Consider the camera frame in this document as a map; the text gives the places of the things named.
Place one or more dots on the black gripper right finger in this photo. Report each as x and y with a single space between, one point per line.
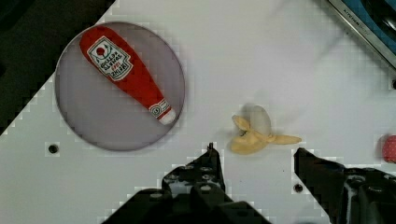
348 195

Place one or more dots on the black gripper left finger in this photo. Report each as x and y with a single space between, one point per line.
193 193

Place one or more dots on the plush peeled banana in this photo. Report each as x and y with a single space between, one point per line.
257 133

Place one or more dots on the red plush strawberry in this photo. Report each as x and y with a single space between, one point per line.
389 149

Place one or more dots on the grey round plate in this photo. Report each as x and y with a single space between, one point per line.
101 114

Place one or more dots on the plush red ketchup bottle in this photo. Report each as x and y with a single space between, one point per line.
115 59

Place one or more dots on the silver toaster oven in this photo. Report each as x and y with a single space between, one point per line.
374 21

